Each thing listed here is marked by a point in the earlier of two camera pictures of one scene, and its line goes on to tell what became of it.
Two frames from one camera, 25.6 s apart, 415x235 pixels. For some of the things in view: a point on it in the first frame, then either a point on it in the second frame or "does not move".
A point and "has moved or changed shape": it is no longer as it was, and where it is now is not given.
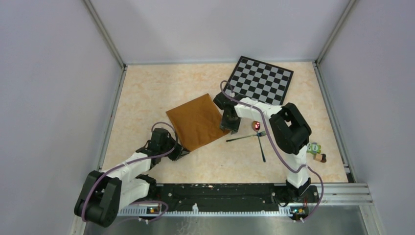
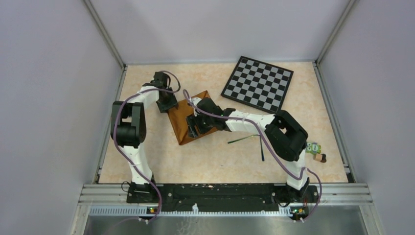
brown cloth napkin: [196, 122] has moved or changed shape
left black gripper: [179, 150] -> [172, 103]
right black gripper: [233, 128] -> [193, 120]
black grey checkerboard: [259, 81] does not move
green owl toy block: [313, 148] does not move
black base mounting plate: [235, 197] does not move
